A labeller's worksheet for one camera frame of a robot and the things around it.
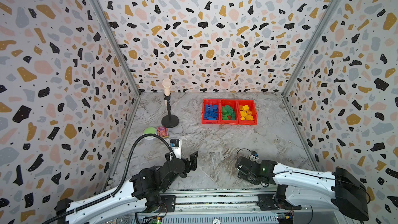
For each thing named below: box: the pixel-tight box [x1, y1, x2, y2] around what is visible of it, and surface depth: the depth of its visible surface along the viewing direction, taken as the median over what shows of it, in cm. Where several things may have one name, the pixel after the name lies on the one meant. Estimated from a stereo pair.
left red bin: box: [201, 98, 221, 125], surface depth 105 cm
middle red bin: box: [219, 99, 239, 125], surface depth 103 cm
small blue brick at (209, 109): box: [205, 104, 213, 114], surface depth 111 cm
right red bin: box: [237, 99, 258, 126], surface depth 105 cm
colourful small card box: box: [157, 126, 169, 139], surface depth 99 cm
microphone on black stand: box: [161, 77, 180, 129], surface depth 102 cm
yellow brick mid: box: [245, 115, 254, 121], surface depth 106 cm
